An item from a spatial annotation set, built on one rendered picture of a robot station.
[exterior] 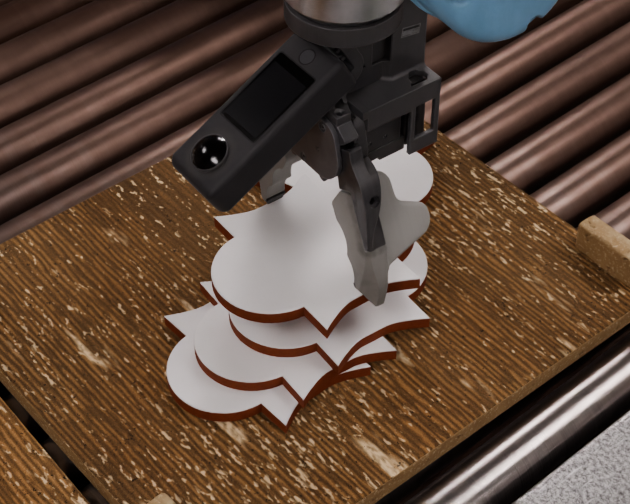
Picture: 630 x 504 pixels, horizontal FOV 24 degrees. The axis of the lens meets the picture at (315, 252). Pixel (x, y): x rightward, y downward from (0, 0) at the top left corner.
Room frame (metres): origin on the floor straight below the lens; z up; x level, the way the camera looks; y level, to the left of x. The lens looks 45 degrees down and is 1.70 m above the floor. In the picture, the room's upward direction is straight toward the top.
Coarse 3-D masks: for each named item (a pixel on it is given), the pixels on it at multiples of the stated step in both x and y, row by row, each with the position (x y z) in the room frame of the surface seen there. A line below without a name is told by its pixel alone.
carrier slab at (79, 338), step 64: (128, 192) 0.84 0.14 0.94; (192, 192) 0.84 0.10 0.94; (256, 192) 0.84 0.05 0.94; (448, 192) 0.84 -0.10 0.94; (512, 192) 0.84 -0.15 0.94; (0, 256) 0.77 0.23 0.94; (64, 256) 0.77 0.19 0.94; (128, 256) 0.77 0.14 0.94; (192, 256) 0.77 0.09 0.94; (448, 256) 0.77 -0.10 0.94; (512, 256) 0.77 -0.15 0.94; (576, 256) 0.77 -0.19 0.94; (0, 320) 0.70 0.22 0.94; (64, 320) 0.70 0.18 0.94; (128, 320) 0.70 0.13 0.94; (448, 320) 0.70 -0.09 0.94; (512, 320) 0.70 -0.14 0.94; (576, 320) 0.70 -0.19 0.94; (64, 384) 0.64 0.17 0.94; (128, 384) 0.64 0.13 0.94; (384, 384) 0.64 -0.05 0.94; (448, 384) 0.64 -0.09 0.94; (512, 384) 0.64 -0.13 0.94; (64, 448) 0.59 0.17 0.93; (128, 448) 0.59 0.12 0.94; (192, 448) 0.59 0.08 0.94; (256, 448) 0.59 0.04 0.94; (320, 448) 0.59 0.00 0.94; (384, 448) 0.59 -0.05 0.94; (448, 448) 0.60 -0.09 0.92
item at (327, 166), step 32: (320, 32) 0.68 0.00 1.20; (352, 32) 0.68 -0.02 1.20; (384, 32) 0.69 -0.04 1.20; (416, 32) 0.73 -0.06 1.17; (352, 64) 0.70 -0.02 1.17; (384, 64) 0.72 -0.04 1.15; (416, 64) 0.73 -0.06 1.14; (352, 96) 0.70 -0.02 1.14; (384, 96) 0.70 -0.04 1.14; (416, 96) 0.71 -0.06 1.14; (320, 128) 0.68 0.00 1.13; (352, 128) 0.68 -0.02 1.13; (384, 128) 0.71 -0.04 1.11; (416, 128) 0.72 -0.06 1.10; (320, 160) 0.68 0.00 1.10
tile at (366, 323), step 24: (408, 264) 0.73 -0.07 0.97; (360, 312) 0.68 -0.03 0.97; (384, 312) 0.68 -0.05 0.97; (408, 312) 0.68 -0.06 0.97; (240, 336) 0.66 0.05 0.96; (264, 336) 0.66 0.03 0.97; (288, 336) 0.66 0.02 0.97; (312, 336) 0.66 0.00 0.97; (336, 336) 0.66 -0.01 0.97; (360, 336) 0.66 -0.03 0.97; (336, 360) 0.64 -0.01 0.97
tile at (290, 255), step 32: (288, 192) 0.76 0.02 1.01; (320, 192) 0.76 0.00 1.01; (224, 224) 0.72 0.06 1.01; (256, 224) 0.72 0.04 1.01; (288, 224) 0.72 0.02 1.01; (320, 224) 0.72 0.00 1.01; (224, 256) 0.69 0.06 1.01; (256, 256) 0.69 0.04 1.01; (288, 256) 0.69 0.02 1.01; (320, 256) 0.69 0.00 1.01; (224, 288) 0.66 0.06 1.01; (256, 288) 0.66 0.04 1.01; (288, 288) 0.66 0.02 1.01; (320, 288) 0.66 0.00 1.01; (352, 288) 0.66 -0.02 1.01; (256, 320) 0.64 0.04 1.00; (288, 320) 0.64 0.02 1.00; (320, 320) 0.63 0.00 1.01
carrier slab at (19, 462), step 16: (0, 400) 0.63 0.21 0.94; (0, 416) 0.62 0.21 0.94; (16, 416) 0.62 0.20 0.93; (0, 432) 0.60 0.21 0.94; (16, 432) 0.60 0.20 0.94; (0, 448) 0.59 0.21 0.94; (16, 448) 0.59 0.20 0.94; (32, 448) 0.59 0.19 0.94; (0, 464) 0.58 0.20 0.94; (16, 464) 0.58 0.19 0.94; (32, 464) 0.58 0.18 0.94; (48, 464) 0.58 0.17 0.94; (0, 480) 0.56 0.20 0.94; (16, 480) 0.56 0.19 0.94; (32, 480) 0.56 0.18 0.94; (48, 480) 0.56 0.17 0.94; (64, 480) 0.56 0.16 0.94; (0, 496) 0.55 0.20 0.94; (16, 496) 0.55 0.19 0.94; (32, 496) 0.55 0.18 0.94; (48, 496) 0.55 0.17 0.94; (64, 496) 0.55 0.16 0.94; (80, 496) 0.55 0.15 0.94
